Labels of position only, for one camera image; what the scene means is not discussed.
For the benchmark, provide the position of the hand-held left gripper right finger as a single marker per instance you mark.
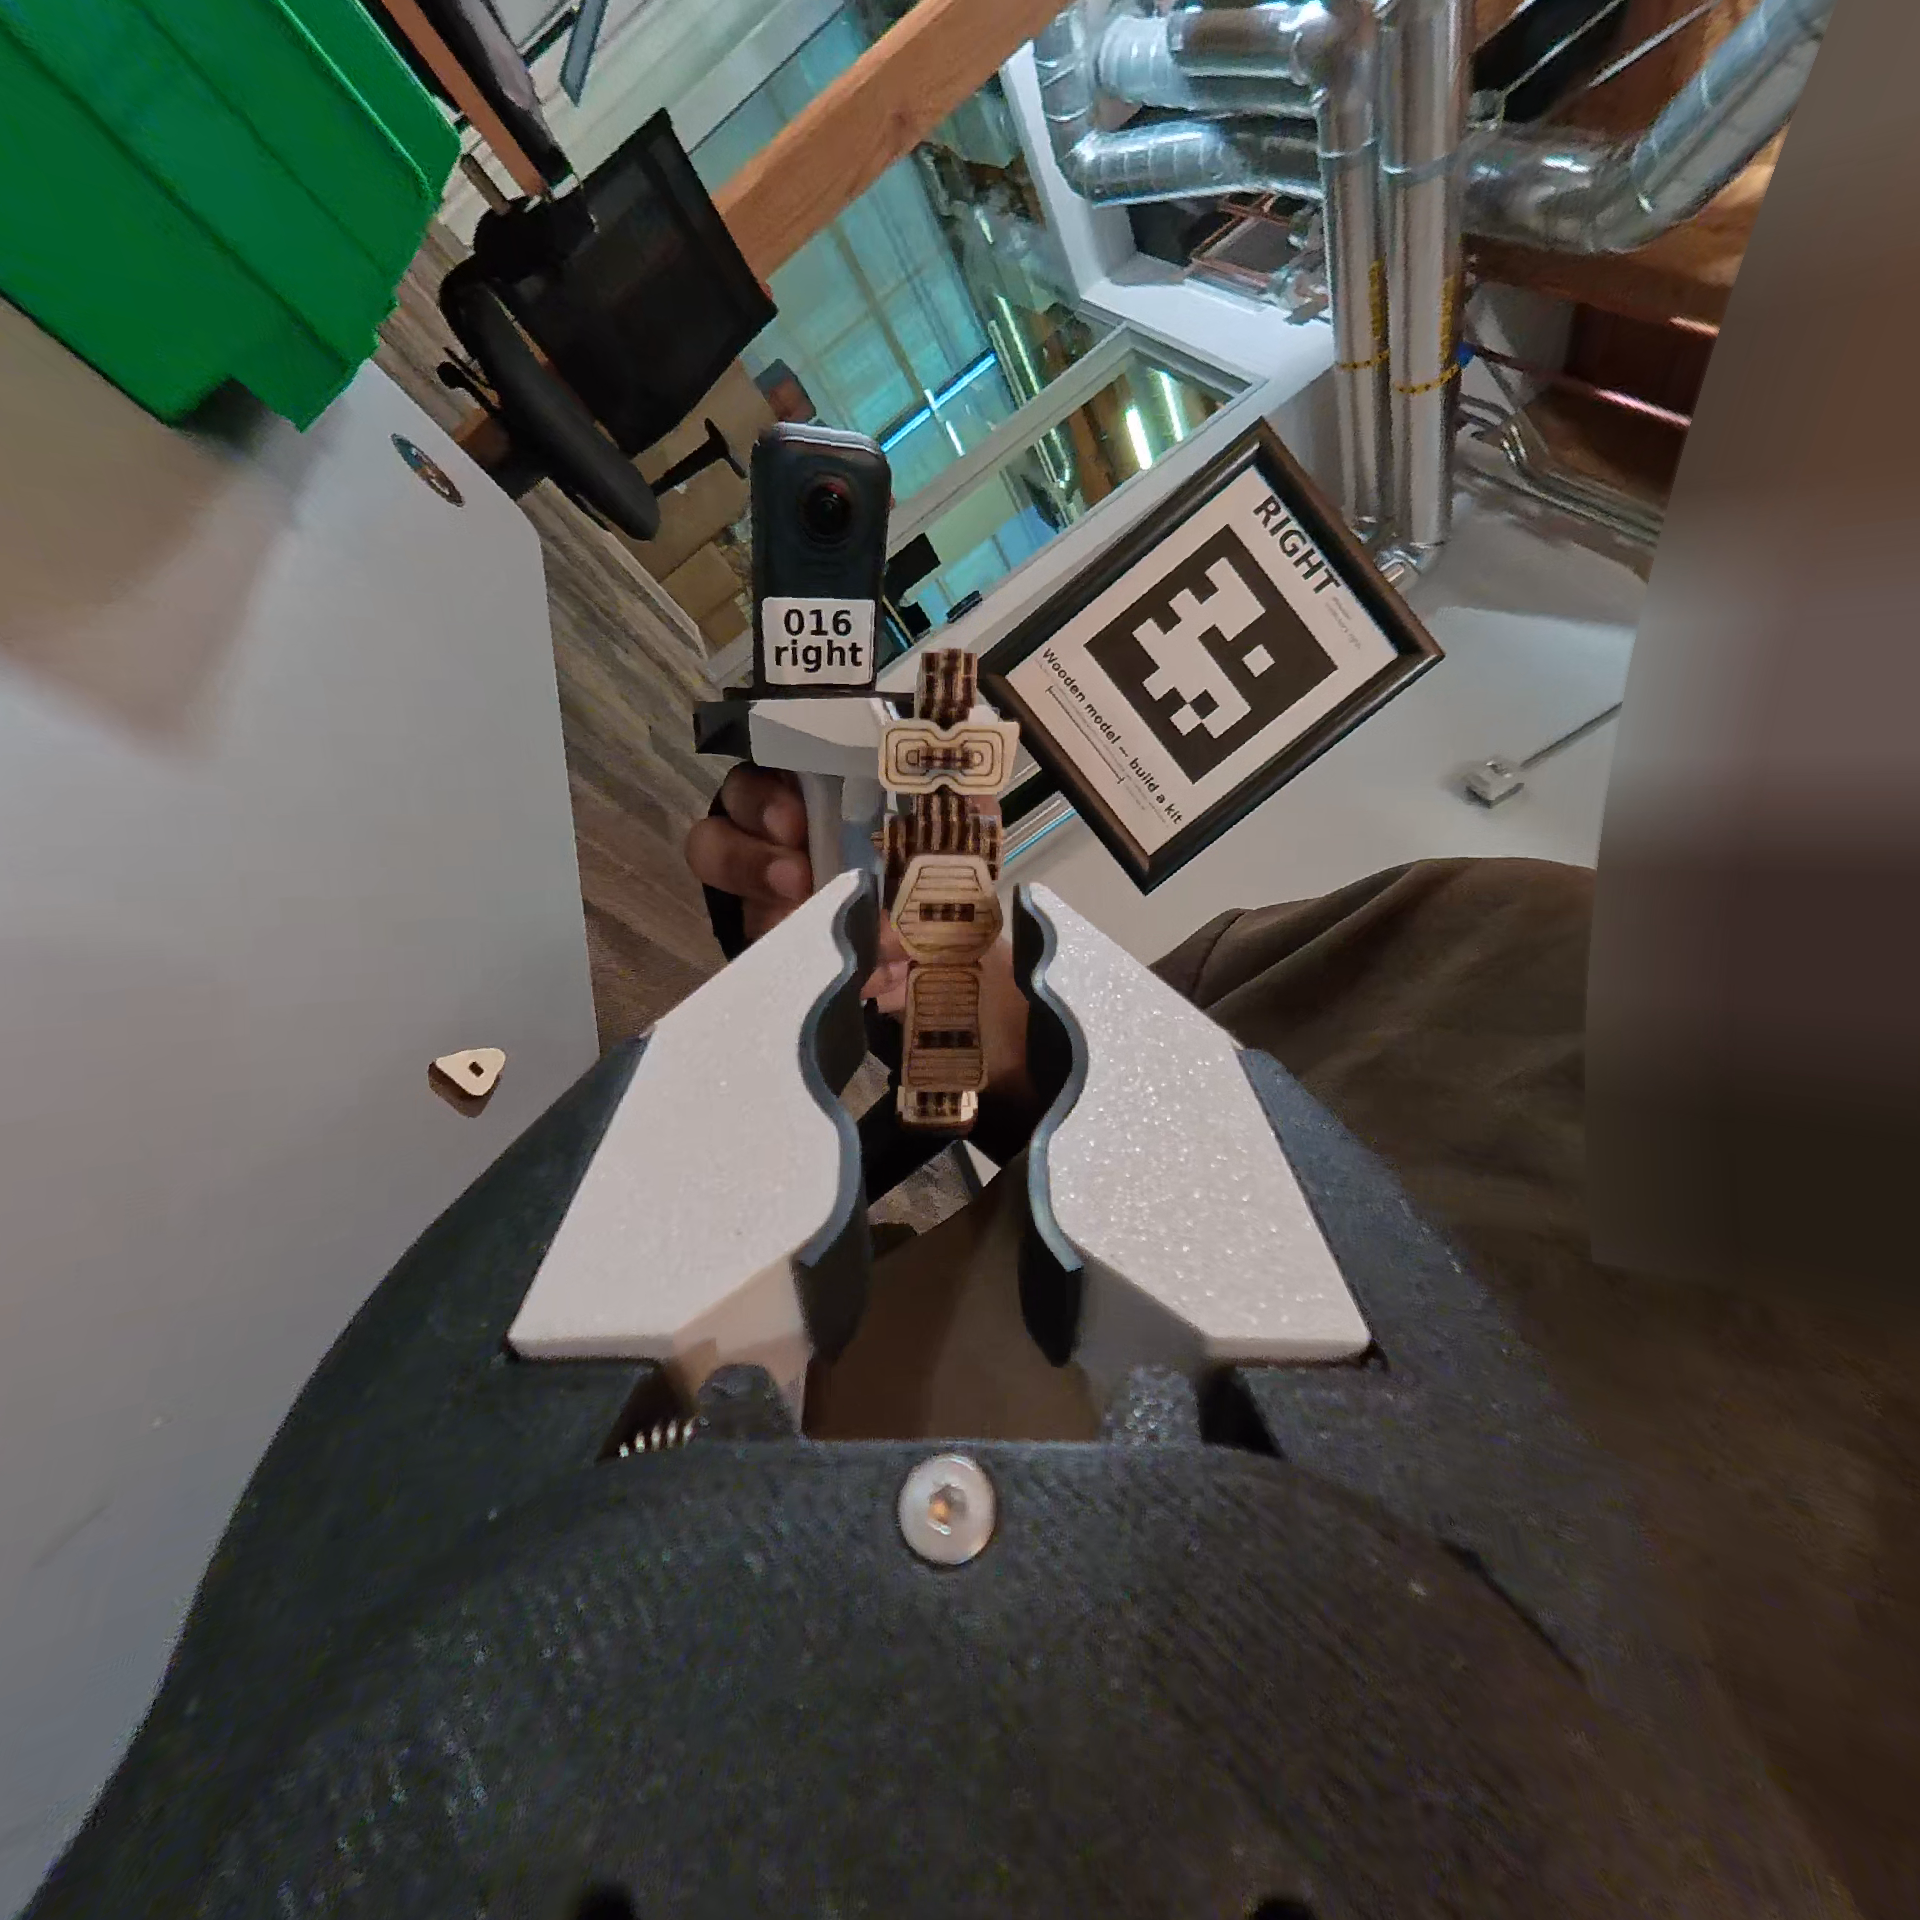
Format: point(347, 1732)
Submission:
point(1198, 1199)

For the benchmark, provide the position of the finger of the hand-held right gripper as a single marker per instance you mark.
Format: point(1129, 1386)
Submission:
point(826, 738)

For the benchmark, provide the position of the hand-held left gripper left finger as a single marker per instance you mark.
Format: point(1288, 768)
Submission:
point(691, 1185)

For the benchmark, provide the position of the wooden model figure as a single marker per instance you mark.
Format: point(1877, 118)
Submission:
point(938, 900)

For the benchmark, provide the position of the round desk grommet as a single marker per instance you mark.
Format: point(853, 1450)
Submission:
point(426, 467)

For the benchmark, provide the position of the person's right hand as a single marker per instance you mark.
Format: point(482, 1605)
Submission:
point(757, 853)

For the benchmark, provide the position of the stacked cardboard boxes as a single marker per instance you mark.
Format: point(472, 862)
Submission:
point(704, 572)

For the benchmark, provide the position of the small triangular wooden piece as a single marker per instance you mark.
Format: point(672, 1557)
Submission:
point(447, 1076)

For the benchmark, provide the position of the person's olive sweater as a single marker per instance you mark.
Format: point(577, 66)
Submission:
point(1425, 1019)

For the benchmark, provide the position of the black office chair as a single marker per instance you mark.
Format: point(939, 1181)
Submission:
point(645, 285)

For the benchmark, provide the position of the framed marker sign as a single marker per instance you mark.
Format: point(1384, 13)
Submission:
point(1198, 660)

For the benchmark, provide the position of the wooden ceiling beam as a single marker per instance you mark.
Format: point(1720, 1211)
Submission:
point(840, 149)

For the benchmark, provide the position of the silver ventilation pipes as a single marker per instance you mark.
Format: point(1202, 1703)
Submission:
point(1356, 301)

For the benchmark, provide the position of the green plastic bin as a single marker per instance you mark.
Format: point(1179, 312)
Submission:
point(180, 195)

